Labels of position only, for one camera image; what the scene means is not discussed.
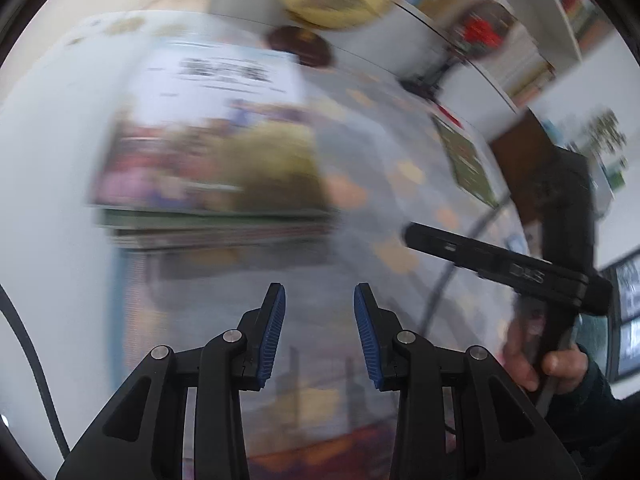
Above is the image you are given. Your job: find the person's right hand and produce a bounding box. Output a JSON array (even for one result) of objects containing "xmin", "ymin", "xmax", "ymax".
[{"xmin": 502, "ymin": 305, "xmax": 592, "ymax": 396}]

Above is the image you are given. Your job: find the red tassel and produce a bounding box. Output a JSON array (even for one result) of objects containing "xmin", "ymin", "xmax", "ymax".
[{"xmin": 430, "ymin": 102, "xmax": 463, "ymax": 128}]

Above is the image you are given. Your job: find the brown wooden cabinet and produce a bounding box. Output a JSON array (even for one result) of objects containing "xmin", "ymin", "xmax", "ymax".
[{"xmin": 487, "ymin": 110, "xmax": 566, "ymax": 226}]

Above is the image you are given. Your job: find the black fan stand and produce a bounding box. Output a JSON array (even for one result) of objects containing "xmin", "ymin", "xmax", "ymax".
[{"xmin": 400, "ymin": 45, "xmax": 468, "ymax": 98}]

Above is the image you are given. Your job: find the plant in tall vase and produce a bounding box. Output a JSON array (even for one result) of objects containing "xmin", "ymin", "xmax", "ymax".
[{"xmin": 565, "ymin": 107, "xmax": 628, "ymax": 161}]

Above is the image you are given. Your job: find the row of pale books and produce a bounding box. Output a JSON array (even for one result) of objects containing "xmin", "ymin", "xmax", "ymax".
[{"xmin": 487, "ymin": 45, "xmax": 556, "ymax": 108}]

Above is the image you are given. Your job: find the purple floral cloth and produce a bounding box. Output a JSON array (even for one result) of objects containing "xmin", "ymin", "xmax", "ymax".
[{"xmin": 180, "ymin": 420, "xmax": 461, "ymax": 480}]

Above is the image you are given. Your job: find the person's right forearm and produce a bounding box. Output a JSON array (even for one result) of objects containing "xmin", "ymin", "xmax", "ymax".
[{"xmin": 542, "ymin": 357, "xmax": 640, "ymax": 480}]

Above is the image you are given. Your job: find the window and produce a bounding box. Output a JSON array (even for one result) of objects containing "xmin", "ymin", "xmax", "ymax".
[{"xmin": 600, "ymin": 247, "xmax": 640, "ymax": 381}]

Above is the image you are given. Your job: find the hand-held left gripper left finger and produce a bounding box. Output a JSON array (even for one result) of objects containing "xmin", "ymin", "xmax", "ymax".
[{"xmin": 55, "ymin": 282, "xmax": 287, "ymax": 480}]

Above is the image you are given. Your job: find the green box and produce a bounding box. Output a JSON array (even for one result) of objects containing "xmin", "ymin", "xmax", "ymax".
[{"xmin": 605, "ymin": 157, "xmax": 626, "ymax": 191}]

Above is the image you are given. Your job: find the row of red green books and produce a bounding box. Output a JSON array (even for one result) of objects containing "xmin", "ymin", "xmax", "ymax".
[{"xmin": 560, "ymin": 0, "xmax": 603, "ymax": 43}]

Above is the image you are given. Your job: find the round embroidered flower fan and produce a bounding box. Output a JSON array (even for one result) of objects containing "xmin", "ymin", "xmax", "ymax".
[{"xmin": 447, "ymin": 0, "xmax": 523, "ymax": 68}]

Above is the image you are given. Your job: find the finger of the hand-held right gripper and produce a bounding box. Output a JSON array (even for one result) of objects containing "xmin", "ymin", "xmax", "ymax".
[{"xmin": 404, "ymin": 222, "xmax": 513, "ymax": 281}]

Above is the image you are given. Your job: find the white bookshelf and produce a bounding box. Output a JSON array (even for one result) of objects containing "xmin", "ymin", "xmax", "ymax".
[{"xmin": 390, "ymin": 0, "xmax": 621, "ymax": 111}]

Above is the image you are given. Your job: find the stack of books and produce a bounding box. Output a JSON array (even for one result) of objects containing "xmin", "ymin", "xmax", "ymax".
[{"xmin": 87, "ymin": 39, "xmax": 337, "ymax": 266}]

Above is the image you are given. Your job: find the teal leaf-print book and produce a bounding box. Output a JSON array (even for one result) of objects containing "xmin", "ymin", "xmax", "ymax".
[{"xmin": 431, "ymin": 114, "xmax": 502, "ymax": 209}]

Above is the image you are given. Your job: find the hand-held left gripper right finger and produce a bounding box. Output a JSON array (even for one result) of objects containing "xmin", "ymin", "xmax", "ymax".
[{"xmin": 353, "ymin": 282, "xmax": 583, "ymax": 480}]

